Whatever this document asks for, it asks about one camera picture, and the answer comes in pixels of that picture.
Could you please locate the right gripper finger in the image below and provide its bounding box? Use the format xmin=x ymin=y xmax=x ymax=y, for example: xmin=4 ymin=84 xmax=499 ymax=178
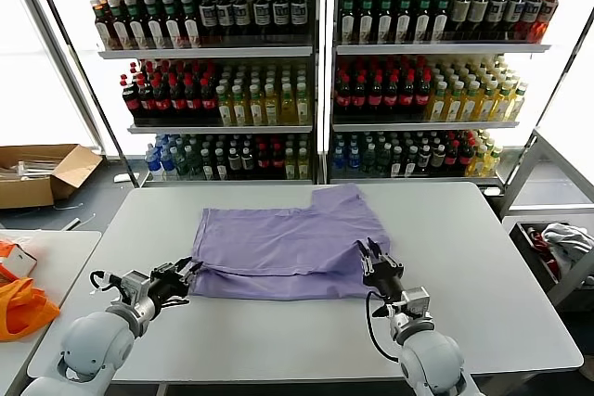
xmin=355 ymin=238 xmax=373 ymax=276
xmin=367 ymin=236 xmax=400 ymax=270

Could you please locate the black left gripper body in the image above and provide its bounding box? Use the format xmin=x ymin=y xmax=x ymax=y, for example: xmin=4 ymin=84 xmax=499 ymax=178
xmin=148 ymin=267 xmax=191 ymax=310

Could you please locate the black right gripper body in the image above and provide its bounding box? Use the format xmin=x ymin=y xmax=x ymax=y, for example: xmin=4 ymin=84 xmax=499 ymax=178
xmin=362 ymin=264 xmax=406 ymax=305

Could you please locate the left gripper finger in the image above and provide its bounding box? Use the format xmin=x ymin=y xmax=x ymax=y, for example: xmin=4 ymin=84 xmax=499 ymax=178
xmin=157 ymin=255 xmax=193 ymax=276
xmin=177 ymin=260 xmax=205 ymax=287

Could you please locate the purple printed t-shirt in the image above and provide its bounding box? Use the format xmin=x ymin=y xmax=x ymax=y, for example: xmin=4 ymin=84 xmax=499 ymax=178
xmin=188 ymin=182 xmax=392 ymax=300

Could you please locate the yellow juice bottle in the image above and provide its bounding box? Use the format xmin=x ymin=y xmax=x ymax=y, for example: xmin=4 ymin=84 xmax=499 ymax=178
xmin=477 ymin=81 xmax=497 ymax=122
xmin=508 ymin=83 xmax=529 ymax=121
xmin=461 ymin=81 xmax=482 ymax=122
xmin=426 ymin=81 xmax=449 ymax=122
xmin=469 ymin=145 xmax=488 ymax=177
xmin=248 ymin=83 xmax=265 ymax=127
xmin=279 ymin=83 xmax=297 ymax=126
xmin=264 ymin=83 xmax=281 ymax=127
xmin=283 ymin=148 xmax=298 ymax=180
xmin=216 ymin=84 xmax=234 ymax=127
xmin=484 ymin=146 xmax=503 ymax=176
xmin=492 ymin=82 xmax=512 ymax=121
xmin=231 ymin=84 xmax=250 ymax=127
xmin=444 ymin=81 xmax=465 ymax=122
xmin=296 ymin=148 xmax=311 ymax=180
xmin=295 ymin=83 xmax=311 ymax=126

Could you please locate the orange fabric bag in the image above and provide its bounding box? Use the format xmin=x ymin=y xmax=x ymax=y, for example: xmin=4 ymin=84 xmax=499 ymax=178
xmin=0 ymin=238 xmax=61 ymax=342

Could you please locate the black storage bin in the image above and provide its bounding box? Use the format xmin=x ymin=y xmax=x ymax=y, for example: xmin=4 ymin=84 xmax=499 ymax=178
xmin=515 ymin=222 xmax=594 ymax=295

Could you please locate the white orange carton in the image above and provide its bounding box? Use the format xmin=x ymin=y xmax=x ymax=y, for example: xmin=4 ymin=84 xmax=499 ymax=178
xmin=0 ymin=243 xmax=39 ymax=284

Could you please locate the red garment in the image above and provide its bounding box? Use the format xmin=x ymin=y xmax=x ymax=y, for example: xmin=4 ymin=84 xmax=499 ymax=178
xmin=528 ymin=226 xmax=565 ymax=276

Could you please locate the brown cardboard box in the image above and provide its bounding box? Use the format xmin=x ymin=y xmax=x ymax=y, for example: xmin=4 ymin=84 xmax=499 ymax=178
xmin=0 ymin=144 xmax=104 ymax=211

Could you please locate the white strips bundle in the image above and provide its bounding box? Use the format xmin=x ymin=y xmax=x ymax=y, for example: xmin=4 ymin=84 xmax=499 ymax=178
xmin=0 ymin=160 xmax=64 ymax=182

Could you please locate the white grey garment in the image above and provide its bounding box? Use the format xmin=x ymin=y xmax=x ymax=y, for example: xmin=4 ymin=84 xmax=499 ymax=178
xmin=540 ymin=223 xmax=594 ymax=276

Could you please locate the grey metal shelf rack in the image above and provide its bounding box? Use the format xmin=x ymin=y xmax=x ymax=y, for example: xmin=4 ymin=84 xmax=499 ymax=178
xmin=63 ymin=0 xmax=321 ymax=186
xmin=322 ymin=0 xmax=587 ymax=186

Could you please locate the dark drink bottle beige label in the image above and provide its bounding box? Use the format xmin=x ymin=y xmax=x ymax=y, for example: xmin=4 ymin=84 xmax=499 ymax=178
xmin=468 ymin=0 xmax=488 ymax=40
xmin=449 ymin=0 xmax=471 ymax=40

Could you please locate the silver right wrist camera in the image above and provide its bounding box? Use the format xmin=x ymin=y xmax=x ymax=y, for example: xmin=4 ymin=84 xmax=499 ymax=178
xmin=402 ymin=287 xmax=433 ymax=318

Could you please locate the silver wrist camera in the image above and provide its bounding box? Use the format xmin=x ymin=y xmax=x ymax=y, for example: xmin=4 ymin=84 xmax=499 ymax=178
xmin=118 ymin=269 xmax=149 ymax=307
xmin=402 ymin=287 xmax=433 ymax=318

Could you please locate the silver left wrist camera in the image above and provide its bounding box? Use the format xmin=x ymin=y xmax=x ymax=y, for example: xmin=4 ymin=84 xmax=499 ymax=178
xmin=118 ymin=269 xmax=149 ymax=307

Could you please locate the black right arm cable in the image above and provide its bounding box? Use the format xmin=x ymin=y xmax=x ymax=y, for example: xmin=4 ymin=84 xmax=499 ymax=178
xmin=365 ymin=291 xmax=401 ymax=364

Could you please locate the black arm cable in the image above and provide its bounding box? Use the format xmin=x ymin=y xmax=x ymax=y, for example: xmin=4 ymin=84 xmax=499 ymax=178
xmin=89 ymin=269 xmax=123 ymax=298
xmin=365 ymin=291 xmax=401 ymax=364

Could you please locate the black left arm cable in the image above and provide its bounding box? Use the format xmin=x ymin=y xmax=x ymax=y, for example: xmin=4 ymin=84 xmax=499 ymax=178
xmin=89 ymin=269 xmax=123 ymax=298

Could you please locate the black slanted frame post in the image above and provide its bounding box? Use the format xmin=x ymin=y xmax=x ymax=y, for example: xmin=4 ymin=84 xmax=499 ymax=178
xmin=25 ymin=0 xmax=139 ymax=187
xmin=502 ymin=9 xmax=594 ymax=188

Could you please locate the grey metal cart frame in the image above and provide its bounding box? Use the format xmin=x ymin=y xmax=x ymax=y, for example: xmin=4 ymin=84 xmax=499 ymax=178
xmin=499 ymin=126 xmax=594 ymax=313

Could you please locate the grey slanted frame post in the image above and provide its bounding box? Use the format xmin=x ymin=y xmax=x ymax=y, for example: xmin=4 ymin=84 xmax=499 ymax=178
xmin=7 ymin=0 xmax=104 ymax=152

